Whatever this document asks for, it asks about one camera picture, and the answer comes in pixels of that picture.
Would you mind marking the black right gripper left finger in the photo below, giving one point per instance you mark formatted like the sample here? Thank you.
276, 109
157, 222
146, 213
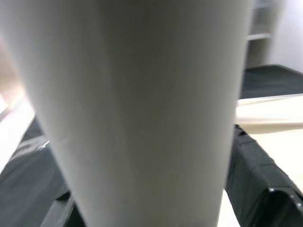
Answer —
64, 212

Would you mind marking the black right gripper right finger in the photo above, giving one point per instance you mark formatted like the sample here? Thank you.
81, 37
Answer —
255, 170

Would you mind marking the white plastic children table top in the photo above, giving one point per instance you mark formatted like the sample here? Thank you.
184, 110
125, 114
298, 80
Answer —
272, 137

